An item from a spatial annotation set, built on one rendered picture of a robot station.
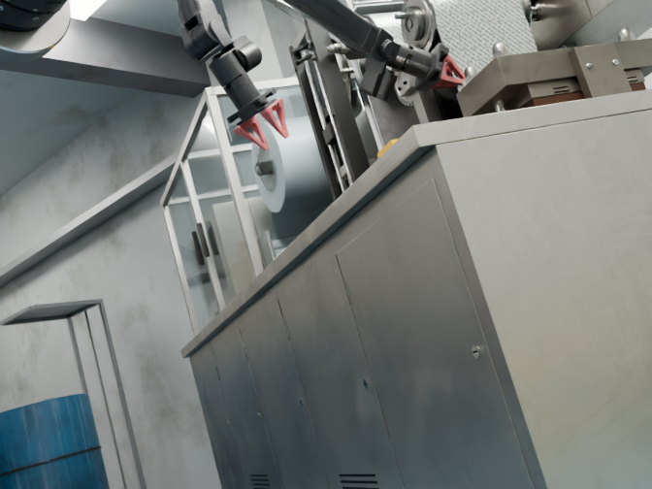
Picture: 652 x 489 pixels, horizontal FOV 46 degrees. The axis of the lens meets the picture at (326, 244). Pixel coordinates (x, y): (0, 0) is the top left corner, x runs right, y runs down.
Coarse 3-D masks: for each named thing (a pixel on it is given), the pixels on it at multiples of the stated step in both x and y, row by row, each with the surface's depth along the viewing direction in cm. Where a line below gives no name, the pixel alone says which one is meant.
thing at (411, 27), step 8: (408, 8) 172; (416, 8) 171; (408, 16) 173; (416, 16) 170; (408, 24) 173; (416, 24) 170; (424, 24) 170; (408, 32) 174; (416, 32) 171; (408, 40) 174; (416, 40) 174
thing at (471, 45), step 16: (448, 32) 168; (464, 32) 169; (480, 32) 171; (496, 32) 172; (512, 32) 174; (528, 32) 175; (464, 48) 168; (480, 48) 169; (512, 48) 172; (528, 48) 174; (464, 64) 167; (480, 64) 168
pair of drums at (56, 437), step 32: (0, 416) 404; (32, 416) 404; (64, 416) 412; (0, 448) 402; (32, 448) 400; (64, 448) 407; (96, 448) 425; (0, 480) 401; (32, 480) 397; (64, 480) 402; (96, 480) 416
